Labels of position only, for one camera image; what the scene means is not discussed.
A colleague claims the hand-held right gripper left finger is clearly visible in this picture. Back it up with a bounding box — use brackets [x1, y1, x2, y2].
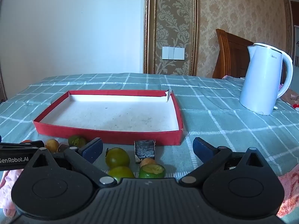
[24, 138, 118, 188]

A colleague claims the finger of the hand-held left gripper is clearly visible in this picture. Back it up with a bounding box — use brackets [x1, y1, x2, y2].
[0, 140, 45, 153]

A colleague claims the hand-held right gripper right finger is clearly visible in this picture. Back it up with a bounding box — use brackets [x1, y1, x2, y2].
[178, 137, 272, 187]

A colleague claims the orange mandarin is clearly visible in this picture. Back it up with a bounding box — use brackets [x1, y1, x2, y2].
[44, 139, 60, 153]

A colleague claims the cut green avocado piece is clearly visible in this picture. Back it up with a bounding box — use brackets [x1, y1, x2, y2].
[68, 135, 87, 147]

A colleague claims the green tomato with stem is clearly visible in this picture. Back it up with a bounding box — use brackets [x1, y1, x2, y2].
[105, 147, 130, 169]

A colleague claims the plain green tomato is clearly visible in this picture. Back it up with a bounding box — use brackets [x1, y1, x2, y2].
[108, 166, 135, 179]

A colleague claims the red cardboard box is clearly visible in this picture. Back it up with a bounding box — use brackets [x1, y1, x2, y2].
[33, 90, 184, 146]

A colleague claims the small dark sugarcane piece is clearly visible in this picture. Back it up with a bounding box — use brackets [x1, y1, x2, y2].
[134, 139, 156, 163]

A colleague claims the brown longan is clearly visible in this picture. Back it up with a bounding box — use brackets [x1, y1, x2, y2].
[140, 158, 157, 168]

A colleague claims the cut green lime piece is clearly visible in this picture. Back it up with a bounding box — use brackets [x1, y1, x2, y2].
[138, 164, 166, 179]

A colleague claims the green checked bedsheet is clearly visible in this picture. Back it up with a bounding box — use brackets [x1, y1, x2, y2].
[0, 72, 299, 216]

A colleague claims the white electric kettle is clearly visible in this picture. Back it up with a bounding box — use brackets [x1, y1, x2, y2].
[239, 43, 294, 116]

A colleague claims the wooden headboard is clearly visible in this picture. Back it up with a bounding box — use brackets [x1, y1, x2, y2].
[212, 29, 288, 80]

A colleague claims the brown paper packet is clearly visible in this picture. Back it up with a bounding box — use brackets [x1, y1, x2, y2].
[281, 88, 299, 108]

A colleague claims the white light switch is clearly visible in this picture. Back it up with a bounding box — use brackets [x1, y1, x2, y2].
[162, 46, 185, 60]

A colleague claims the gold ornate wall frame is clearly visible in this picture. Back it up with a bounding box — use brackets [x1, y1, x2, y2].
[143, 0, 199, 76]

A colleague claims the framed wall picture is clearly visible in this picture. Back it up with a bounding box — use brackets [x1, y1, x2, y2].
[290, 1, 299, 27]

